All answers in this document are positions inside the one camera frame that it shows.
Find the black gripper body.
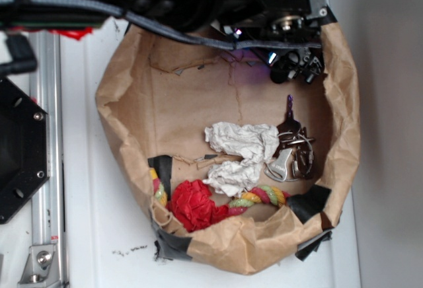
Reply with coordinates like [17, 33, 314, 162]
[213, 0, 328, 42]

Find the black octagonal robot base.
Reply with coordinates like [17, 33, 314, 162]
[1, 78, 48, 225]

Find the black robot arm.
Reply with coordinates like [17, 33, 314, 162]
[1, 0, 329, 42]

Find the crumpled white paper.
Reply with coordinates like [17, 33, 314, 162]
[204, 122, 279, 197]

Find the bunch of metal keys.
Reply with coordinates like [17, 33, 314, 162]
[264, 94, 315, 182]

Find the brown paper bag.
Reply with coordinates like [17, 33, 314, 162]
[96, 20, 360, 274]

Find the crumpled red paper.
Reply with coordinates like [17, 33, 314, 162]
[167, 180, 229, 233]

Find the grey braided cable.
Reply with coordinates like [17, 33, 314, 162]
[0, 0, 323, 52]

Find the multicolour braided rope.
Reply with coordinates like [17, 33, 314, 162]
[147, 167, 292, 218]

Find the aluminium extrusion rail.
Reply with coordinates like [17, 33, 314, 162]
[17, 32, 68, 287]

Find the metal corner bracket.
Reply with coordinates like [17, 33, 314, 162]
[17, 244, 61, 288]

